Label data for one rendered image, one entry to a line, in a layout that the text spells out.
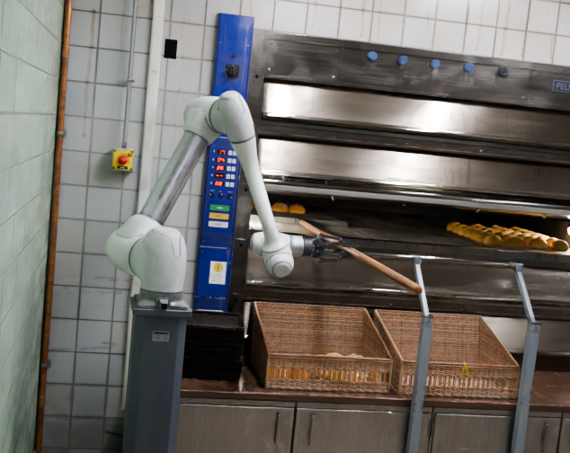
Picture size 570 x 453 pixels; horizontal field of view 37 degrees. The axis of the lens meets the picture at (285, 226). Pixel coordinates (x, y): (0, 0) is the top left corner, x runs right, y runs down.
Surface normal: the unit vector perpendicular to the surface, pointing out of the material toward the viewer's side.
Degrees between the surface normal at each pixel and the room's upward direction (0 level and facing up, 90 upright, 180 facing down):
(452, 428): 90
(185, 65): 90
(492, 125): 70
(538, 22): 90
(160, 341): 90
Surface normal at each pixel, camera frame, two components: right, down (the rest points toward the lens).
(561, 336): 0.19, -0.22
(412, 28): 0.17, 0.13
